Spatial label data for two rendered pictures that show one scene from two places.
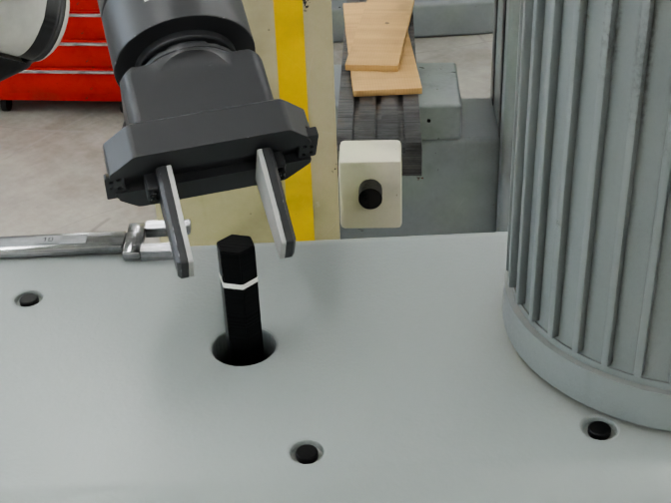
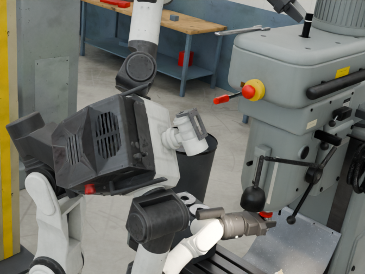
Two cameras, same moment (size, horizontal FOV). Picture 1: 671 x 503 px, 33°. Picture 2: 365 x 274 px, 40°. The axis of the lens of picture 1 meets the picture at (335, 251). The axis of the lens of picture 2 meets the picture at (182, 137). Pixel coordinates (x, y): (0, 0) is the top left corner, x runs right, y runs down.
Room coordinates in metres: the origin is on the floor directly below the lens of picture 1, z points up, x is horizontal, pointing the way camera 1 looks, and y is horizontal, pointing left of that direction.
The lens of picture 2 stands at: (-0.19, 1.43, 2.18)
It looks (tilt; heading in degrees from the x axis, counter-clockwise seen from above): 24 degrees down; 309
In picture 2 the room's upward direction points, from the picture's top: 7 degrees clockwise
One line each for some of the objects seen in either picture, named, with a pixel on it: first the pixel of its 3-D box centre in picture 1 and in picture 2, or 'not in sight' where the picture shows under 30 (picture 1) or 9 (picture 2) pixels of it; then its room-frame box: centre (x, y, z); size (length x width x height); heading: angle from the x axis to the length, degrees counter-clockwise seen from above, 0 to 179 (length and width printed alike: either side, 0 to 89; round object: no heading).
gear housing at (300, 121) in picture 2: not in sight; (297, 99); (0.52, 0.01, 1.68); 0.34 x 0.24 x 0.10; 91
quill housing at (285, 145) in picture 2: not in sight; (278, 160); (0.52, 0.05, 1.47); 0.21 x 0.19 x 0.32; 1
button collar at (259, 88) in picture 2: not in sight; (254, 89); (0.52, 0.28, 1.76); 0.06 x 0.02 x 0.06; 1
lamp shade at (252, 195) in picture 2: not in sight; (253, 197); (0.45, 0.29, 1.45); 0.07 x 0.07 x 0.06
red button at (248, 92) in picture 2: not in sight; (249, 91); (0.52, 0.31, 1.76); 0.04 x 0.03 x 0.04; 1
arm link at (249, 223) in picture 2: not in sight; (242, 224); (0.55, 0.14, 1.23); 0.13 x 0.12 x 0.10; 157
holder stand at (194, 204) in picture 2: not in sight; (189, 225); (0.84, 0.06, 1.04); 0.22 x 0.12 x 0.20; 172
